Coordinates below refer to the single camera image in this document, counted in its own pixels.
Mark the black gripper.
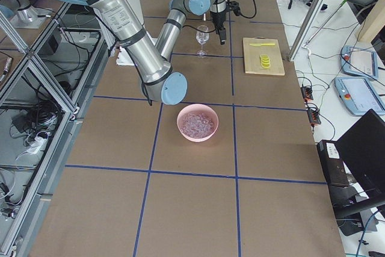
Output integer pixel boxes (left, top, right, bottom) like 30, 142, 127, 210
210, 3, 227, 45

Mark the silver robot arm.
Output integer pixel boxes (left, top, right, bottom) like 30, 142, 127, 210
60, 0, 228, 105

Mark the clear wine glass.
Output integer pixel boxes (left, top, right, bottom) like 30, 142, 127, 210
196, 25, 209, 58

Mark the clear ice cube pile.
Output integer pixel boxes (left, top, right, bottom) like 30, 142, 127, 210
181, 113, 215, 138

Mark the bamboo cutting board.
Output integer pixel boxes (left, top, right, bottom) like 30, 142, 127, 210
242, 37, 285, 76

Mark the yellow plastic knife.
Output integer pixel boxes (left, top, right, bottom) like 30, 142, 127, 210
249, 42, 276, 47

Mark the pink bowl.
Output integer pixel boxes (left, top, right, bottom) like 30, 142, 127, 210
176, 104, 219, 142

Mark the blue teach pendant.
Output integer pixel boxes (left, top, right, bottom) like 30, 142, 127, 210
340, 45, 379, 80
334, 76, 384, 116

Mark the black laptop on stand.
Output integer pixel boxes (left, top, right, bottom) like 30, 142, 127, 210
316, 109, 384, 218

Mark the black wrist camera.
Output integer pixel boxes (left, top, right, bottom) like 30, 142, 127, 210
226, 0, 241, 16

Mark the aluminium frame post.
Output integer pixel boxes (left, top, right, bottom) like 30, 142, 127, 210
288, 0, 324, 61

